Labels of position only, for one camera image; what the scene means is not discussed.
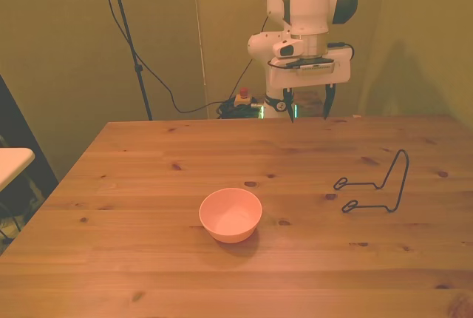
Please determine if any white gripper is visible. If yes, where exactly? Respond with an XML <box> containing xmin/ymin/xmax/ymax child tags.
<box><xmin>268</xmin><ymin>47</ymin><xmax>352</xmax><ymax>124</ymax></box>

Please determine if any red emergency stop button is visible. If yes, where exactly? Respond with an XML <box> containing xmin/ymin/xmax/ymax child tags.
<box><xmin>234</xmin><ymin>87</ymin><xmax>253</xmax><ymax>108</ymax></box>

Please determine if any black floor cable bundle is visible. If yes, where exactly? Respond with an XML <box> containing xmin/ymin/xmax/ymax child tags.
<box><xmin>215</xmin><ymin>97</ymin><xmax>265</xmax><ymax>120</ymax></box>

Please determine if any black cable along tripod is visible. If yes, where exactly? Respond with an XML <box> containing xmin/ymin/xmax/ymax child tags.
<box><xmin>93</xmin><ymin>0</ymin><xmax>226</xmax><ymax>115</ymax></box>

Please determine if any black tripod pole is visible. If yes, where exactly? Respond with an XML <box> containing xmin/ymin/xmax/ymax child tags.
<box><xmin>104</xmin><ymin>0</ymin><xmax>154</xmax><ymax>121</ymax></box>

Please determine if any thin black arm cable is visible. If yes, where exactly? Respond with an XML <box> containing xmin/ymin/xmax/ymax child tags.
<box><xmin>235</xmin><ymin>0</ymin><xmax>290</xmax><ymax>101</ymax></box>

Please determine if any white side table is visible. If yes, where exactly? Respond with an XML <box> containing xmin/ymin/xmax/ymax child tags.
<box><xmin>0</xmin><ymin>147</ymin><xmax>36</xmax><ymax>193</ymax></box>

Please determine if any dark wrist camera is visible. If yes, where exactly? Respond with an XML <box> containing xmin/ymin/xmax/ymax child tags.
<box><xmin>284</xmin><ymin>57</ymin><xmax>338</xmax><ymax>74</ymax></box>

